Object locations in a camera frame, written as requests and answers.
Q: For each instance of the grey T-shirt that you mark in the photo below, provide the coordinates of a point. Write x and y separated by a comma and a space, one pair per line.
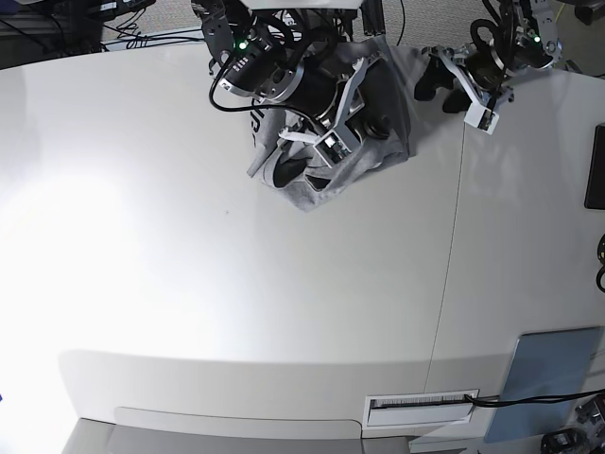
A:
296, 172

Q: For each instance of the white cable grommet plate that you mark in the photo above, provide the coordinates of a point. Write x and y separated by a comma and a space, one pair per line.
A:
417, 410

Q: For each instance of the black tablet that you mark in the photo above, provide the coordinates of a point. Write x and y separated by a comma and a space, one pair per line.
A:
595, 190

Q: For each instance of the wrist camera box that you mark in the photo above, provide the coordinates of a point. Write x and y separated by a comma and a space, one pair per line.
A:
481, 118
336, 144

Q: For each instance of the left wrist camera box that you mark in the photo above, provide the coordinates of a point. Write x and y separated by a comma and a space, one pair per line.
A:
481, 118

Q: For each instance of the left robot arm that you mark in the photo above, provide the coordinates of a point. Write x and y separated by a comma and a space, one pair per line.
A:
518, 37

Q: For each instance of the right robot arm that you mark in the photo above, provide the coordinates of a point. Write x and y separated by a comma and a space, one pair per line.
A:
250, 40

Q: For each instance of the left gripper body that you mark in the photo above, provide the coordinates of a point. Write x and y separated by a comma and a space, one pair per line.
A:
484, 65

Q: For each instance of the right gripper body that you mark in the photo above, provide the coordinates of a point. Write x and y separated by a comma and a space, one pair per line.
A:
312, 90

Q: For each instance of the blue-grey mat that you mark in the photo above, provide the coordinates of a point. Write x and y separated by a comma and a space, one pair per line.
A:
543, 363

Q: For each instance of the black round device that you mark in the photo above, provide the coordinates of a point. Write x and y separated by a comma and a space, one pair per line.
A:
601, 259

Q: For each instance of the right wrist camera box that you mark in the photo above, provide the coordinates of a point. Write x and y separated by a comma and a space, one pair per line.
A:
336, 144

